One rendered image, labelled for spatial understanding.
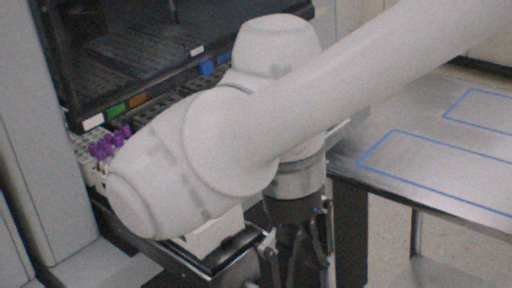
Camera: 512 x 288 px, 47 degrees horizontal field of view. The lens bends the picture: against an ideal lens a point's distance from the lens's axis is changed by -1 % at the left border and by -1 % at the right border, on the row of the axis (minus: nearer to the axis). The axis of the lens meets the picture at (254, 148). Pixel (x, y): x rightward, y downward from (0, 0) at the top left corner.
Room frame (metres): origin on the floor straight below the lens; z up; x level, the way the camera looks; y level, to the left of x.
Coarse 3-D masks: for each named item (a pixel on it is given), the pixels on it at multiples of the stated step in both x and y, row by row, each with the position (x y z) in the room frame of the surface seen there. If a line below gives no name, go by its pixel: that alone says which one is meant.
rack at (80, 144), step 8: (64, 112) 1.14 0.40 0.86; (64, 120) 1.10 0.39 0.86; (96, 128) 1.05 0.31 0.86; (72, 136) 1.03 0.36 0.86; (80, 136) 1.02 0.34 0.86; (88, 136) 1.02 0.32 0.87; (96, 136) 1.02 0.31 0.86; (112, 136) 1.01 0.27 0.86; (72, 144) 0.99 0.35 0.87; (80, 144) 1.00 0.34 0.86; (88, 144) 0.99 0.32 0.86; (80, 152) 0.96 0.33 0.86; (88, 152) 0.97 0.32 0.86; (80, 160) 0.94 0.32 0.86; (88, 160) 0.93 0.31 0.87; (80, 168) 0.93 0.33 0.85; (88, 168) 0.92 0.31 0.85; (88, 176) 0.92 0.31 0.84; (88, 184) 0.92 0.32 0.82
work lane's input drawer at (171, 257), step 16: (96, 192) 0.89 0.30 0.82; (96, 208) 0.87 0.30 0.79; (112, 224) 0.84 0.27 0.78; (128, 240) 0.81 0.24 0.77; (144, 240) 0.76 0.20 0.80; (224, 240) 0.71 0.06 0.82; (240, 240) 0.71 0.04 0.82; (256, 240) 0.72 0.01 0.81; (160, 256) 0.74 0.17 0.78; (176, 256) 0.71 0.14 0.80; (192, 256) 0.69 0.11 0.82; (208, 256) 0.68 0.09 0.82; (224, 256) 0.68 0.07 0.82; (240, 256) 0.69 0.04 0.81; (256, 256) 0.71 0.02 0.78; (176, 272) 0.71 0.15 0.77; (192, 272) 0.67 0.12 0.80; (208, 272) 0.66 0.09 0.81; (224, 272) 0.66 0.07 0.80; (240, 272) 0.68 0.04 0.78; (256, 272) 0.70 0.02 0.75
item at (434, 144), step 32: (416, 96) 1.10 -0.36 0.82; (448, 96) 1.09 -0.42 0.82; (480, 96) 1.07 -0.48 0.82; (384, 128) 0.99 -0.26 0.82; (416, 128) 0.98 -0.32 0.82; (448, 128) 0.96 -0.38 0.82; (480, 128) 0.95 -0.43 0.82; (352, 160) 0.89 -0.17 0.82; (384, 160) 0.88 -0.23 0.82; (416, 160) 0.87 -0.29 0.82; (448, 160) 0.86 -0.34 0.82; (480, 160) 0.84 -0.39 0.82; (384, 192) 0.79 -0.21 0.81; (416, 192) 0.78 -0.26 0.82; (448, 192) 0.77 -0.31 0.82; (480, 192) 0.76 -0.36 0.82; (416, 224) 1.19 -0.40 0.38; (480, 224) 0.68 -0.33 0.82; (416, 256) 1.18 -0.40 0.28
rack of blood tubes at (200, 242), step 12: (96, 180) 0.89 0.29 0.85; (240, 204) 0.74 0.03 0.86; (228, 216) 0.72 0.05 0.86; (240, 216) 0.74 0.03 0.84; (204, 228) 0.69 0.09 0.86; (216, 228) 0.71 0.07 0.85; (228, 228) 0.72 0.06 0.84; (240, 228) 0.74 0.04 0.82; (180, 240) 0.72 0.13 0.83; (192, 240) 0.69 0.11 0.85; (204, 240) 0.69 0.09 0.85; (216, 240) 0.70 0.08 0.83; (192, 252) 0.69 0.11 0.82; (204, 252) 0.69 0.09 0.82
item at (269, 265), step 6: (258, 246) 0.56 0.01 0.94; (258, 252) 0.56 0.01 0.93; (264, 252) 0.55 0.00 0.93; (270, 252) 0.55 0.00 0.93; (264, 258) 0.56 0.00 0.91; (270, 258) 0.55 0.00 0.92; (276, 258) 0.56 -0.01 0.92; (264, 264) 0.56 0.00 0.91; (270, 264) 0.55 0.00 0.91; (276, 264) 0.55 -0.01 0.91; (264, 270) 0.56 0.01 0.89; (270, 270) 0.55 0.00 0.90; (276, 270) 0.55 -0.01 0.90; (264, 276) 0.56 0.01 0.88; (270, 276) 0.55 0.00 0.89; (276, 276) 0.55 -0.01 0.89; (264, 282) 0.56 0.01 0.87; (270, 282) 0.55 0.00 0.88; (276, 282) 0.55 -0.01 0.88
